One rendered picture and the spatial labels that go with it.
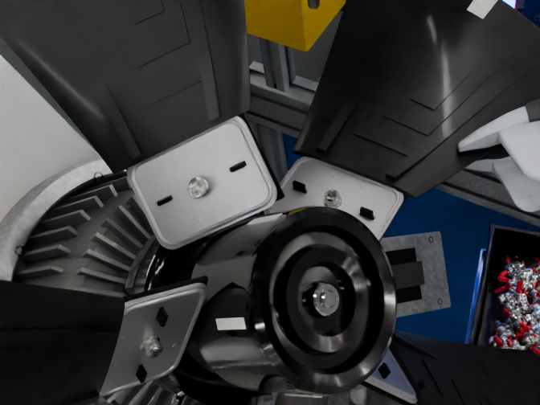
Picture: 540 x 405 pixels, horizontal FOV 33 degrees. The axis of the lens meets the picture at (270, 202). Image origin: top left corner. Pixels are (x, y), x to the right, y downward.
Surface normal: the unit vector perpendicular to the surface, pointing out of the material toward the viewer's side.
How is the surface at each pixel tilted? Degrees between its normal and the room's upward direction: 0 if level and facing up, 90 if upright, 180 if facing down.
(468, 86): 14
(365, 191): 0
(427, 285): 50
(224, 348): 74
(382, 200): 0
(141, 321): 93
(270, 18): 90
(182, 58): 43
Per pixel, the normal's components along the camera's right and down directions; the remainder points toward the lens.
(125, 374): 0.54, 0.66
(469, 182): -0.51, 0.71
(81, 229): -0.61, -0.67
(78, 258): -0.51, -0.46
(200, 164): -0.20, 0.18
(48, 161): 0.58, -0.13
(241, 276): -0.80, -0.27
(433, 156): 0.05, -0.58
